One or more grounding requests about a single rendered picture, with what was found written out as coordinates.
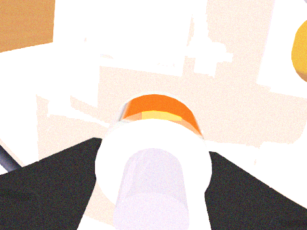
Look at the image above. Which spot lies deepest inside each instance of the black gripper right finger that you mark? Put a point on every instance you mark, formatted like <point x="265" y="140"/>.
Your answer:
<point x="235" y="200"/>

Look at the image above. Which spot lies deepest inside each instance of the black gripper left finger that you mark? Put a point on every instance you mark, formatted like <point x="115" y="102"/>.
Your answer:
<point x="52" y="193"/>

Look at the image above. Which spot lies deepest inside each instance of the grey metal rod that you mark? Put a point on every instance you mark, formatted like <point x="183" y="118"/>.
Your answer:
<point x="7" y="161"/>

